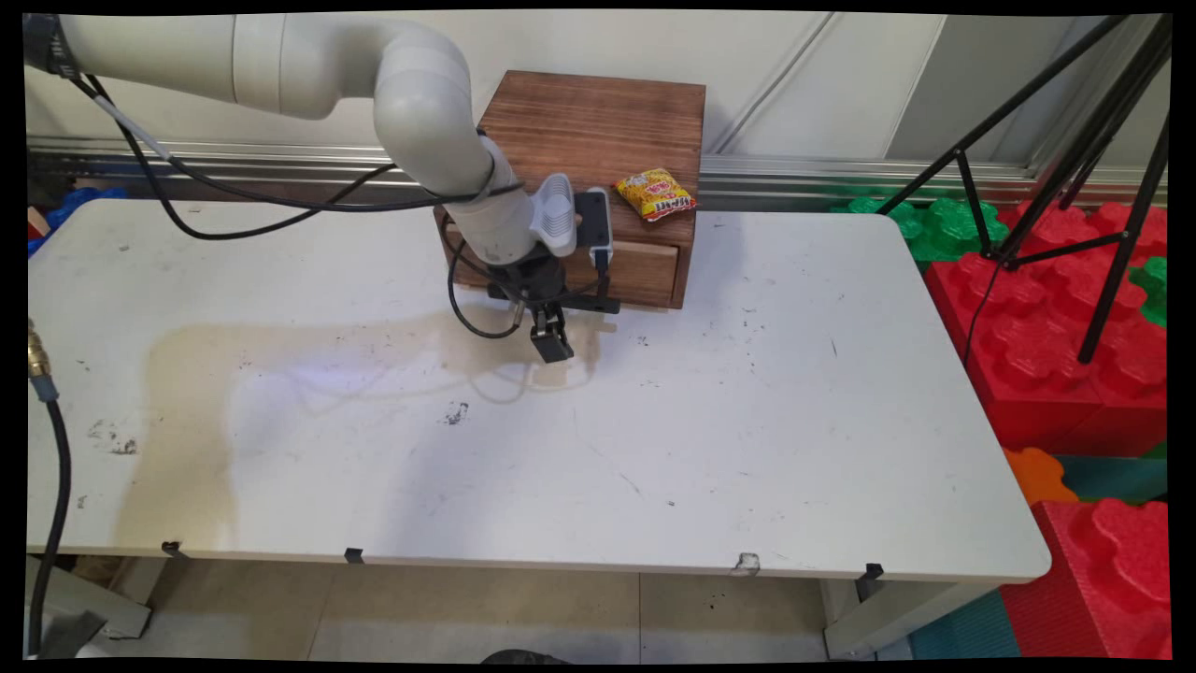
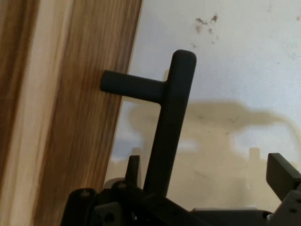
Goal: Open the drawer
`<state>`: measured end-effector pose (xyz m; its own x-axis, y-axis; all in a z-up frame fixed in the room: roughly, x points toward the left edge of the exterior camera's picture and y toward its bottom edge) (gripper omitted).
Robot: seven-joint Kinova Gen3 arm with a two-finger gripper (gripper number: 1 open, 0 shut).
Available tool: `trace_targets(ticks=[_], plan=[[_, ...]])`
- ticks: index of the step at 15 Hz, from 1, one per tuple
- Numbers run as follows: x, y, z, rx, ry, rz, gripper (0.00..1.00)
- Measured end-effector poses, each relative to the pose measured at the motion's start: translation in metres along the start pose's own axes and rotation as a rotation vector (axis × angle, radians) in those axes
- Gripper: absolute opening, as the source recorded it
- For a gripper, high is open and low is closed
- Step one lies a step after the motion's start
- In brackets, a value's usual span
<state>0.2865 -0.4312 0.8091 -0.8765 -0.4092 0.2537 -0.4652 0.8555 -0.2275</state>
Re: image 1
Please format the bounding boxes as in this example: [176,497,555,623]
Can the light wooden drawer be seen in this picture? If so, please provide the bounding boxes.
[446,222,680,307]

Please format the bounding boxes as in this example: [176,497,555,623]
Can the yellow red snack bag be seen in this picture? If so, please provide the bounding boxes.
[613,168,699,223]

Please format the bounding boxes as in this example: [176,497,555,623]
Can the black cable with metal plug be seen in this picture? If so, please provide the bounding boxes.
[447,238,526,340]

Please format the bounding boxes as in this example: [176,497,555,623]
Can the blue foam mat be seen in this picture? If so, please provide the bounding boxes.
[911,589,1021,661]

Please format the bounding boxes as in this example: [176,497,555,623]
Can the black tripod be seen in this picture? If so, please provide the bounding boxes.
[874,14,1172,365]

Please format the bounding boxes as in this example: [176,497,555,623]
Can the grey velcro cable strap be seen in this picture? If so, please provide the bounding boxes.
[23,14,78,78]

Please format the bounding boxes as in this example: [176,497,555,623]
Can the black camera cable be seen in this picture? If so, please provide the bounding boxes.
[65,75,613,300]

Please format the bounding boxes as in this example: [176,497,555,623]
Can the green foam block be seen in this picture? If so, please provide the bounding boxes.
[1126,257,1169,328]
[830,194,1010,274]

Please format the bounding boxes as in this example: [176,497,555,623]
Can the white table leg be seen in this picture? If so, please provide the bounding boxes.
[822,578,991,661]
[26,554,169,641]

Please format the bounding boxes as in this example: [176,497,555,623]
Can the teal foam mat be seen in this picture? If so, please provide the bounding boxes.
[1056,455,1169,506]

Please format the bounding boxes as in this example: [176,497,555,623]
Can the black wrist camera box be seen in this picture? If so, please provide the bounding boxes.
[575,187,615,267]

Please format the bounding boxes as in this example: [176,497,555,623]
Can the dark wooden drawer box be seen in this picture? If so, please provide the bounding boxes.
[434,70,707,310]

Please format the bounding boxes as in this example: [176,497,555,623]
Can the thin black tripod cable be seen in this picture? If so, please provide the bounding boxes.
[961,265,1003,365]

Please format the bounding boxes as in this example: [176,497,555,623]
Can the aluminium wall rail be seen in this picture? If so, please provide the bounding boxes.
[26,136,1169,211]

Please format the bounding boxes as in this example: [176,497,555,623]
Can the black hose with brass fitting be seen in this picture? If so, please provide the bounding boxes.
[26,320,74,657]

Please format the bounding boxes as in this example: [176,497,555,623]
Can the large red foam block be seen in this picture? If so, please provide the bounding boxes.
[998,498,1172,661]
[1065,280,1169,459]
[995,199,1169,281]
[923,251,1105,457]

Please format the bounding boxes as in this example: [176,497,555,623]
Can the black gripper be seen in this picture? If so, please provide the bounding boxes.
[486,257,575,364]

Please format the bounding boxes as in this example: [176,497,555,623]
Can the black drawer handle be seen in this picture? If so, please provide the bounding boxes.
[488,271,622,314]

